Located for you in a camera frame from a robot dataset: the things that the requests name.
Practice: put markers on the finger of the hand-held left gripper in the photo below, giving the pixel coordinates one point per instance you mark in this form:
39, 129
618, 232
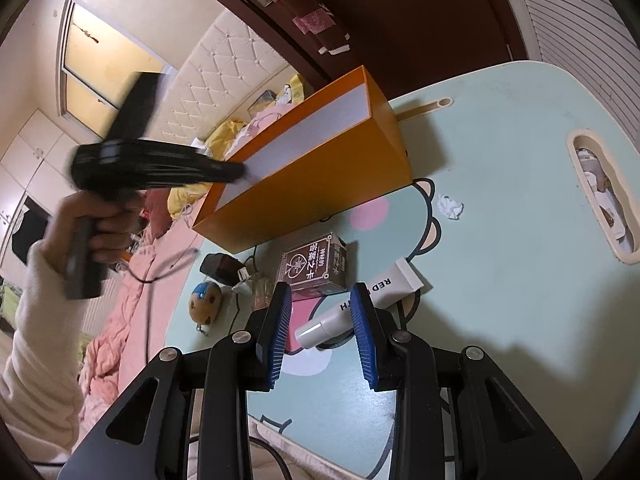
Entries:
200, 164

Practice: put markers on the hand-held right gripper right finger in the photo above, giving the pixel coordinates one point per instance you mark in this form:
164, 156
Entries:
362, 340

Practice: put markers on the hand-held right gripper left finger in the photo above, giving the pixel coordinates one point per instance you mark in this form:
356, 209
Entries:
277, 335

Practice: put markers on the white cosmetic tube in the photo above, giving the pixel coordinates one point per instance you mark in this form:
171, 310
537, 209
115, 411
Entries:
395, 280

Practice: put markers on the black charger block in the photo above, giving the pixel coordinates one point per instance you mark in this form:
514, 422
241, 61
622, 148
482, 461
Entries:
220, 267

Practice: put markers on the orange cardboard box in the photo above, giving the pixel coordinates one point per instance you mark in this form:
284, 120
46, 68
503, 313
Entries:
325, 180

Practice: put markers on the person's left forearm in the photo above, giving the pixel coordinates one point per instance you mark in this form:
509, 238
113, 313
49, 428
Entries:
40, 360

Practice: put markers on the person's left hand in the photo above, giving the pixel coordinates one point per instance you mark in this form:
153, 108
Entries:
116, 232

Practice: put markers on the yellow pillow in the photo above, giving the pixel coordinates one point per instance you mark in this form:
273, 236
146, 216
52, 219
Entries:
225, 132

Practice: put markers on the glass perfume bottle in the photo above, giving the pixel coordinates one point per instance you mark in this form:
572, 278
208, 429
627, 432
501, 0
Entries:
257, 290

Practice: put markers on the red pillow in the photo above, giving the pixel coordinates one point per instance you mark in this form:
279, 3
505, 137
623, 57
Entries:
156, 212

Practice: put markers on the dark brown card box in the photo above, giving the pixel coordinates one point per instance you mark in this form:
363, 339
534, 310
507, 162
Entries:
312, 267

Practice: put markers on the white wardrobe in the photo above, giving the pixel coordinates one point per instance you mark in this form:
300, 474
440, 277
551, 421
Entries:
30, 160

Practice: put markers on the cream tufted headboard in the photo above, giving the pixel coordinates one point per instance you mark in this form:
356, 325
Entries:
215, 85

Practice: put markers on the black hanging cloth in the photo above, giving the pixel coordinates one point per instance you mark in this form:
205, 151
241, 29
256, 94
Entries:
30, 230

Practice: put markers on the yellow cartoon cloth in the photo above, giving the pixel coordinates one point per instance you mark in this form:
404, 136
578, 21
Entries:
297, 87

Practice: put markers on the pink blanket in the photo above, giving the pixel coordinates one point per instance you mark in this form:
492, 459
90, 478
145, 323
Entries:
150, 310

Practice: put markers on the crumpled white tissue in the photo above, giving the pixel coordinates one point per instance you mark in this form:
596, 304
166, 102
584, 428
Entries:
449, 207

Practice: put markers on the pink brown striped scarf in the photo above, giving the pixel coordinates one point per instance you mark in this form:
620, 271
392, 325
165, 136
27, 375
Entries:
310, 20

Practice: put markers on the dark brown door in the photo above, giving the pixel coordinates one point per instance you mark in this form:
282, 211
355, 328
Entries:
425, 20

